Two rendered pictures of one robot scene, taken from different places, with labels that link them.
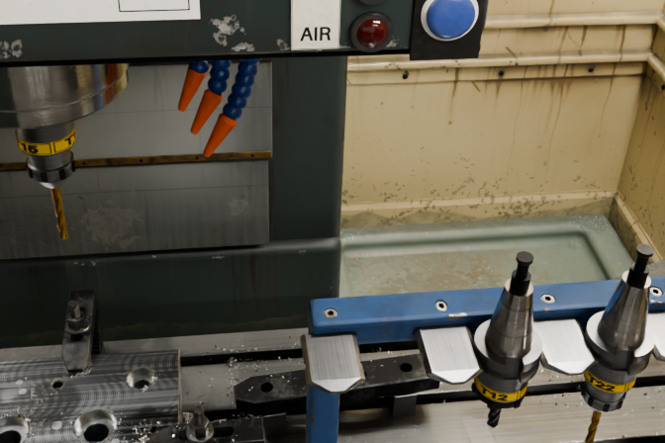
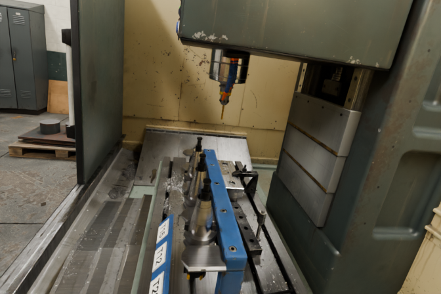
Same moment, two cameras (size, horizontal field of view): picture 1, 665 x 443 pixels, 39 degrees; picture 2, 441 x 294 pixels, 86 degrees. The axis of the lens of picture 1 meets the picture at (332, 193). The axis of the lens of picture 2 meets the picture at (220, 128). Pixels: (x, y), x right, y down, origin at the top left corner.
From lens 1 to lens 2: 1.06 m
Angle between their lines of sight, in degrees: 79
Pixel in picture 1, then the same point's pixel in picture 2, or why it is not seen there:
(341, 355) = not seen: hidden behind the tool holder
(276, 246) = (321, 233)
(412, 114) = not seen: outside the picture
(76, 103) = (212, 75)
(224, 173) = (316, 189)
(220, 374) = (251, 212)
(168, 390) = (228, 186)
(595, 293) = (220, 193)
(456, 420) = not seen: hidden behind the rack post
